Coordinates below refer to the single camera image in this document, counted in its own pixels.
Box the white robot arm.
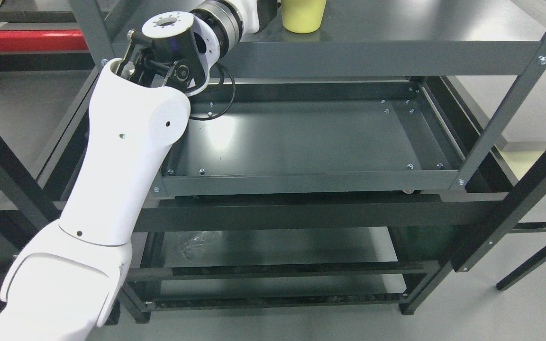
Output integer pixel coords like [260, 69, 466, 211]
[0, 0, 279, 341]

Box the yellow plastic cup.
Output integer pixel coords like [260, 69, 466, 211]
[280, 0, 327, 34]

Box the grey metal shelf unit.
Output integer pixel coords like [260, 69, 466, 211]
[0, 0, 546, 324]

